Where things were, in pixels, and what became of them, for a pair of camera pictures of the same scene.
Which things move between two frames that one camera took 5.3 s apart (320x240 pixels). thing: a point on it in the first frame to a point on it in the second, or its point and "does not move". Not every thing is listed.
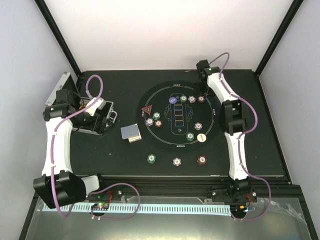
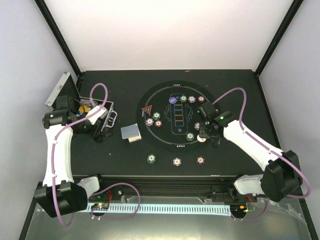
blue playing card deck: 129,131 does not move
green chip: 183,98 does not move
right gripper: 197,89 to 203,134
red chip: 158,123 does not move
